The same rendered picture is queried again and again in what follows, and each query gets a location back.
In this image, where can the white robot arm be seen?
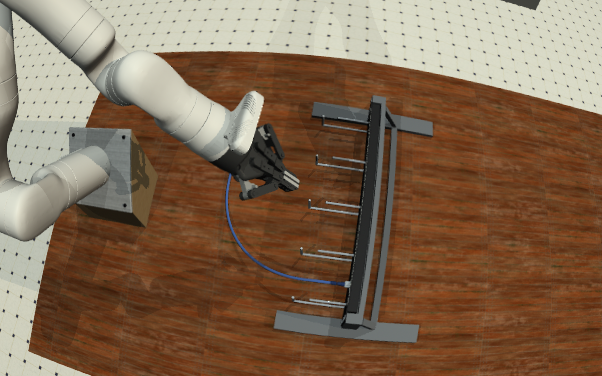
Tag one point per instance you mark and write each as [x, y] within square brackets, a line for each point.
[141, 78]

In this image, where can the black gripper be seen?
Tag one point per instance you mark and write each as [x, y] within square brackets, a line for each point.
[242, 170]

